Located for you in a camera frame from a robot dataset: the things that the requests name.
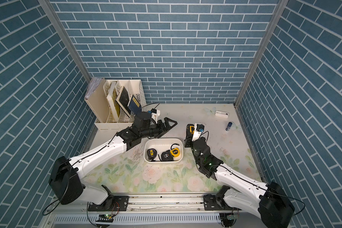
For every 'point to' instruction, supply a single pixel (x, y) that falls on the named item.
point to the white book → (111, 102)
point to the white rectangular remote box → (222, 114)
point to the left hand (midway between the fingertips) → (177, 127)
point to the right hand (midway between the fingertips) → (190, 130)
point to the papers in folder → (93, 85)
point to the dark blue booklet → (134, 106)
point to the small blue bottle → (229, 126)
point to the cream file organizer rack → (98, 105)
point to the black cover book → (123, 99)
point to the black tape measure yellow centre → (190, 130)
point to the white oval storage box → (161, 145)
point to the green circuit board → (105, 218)
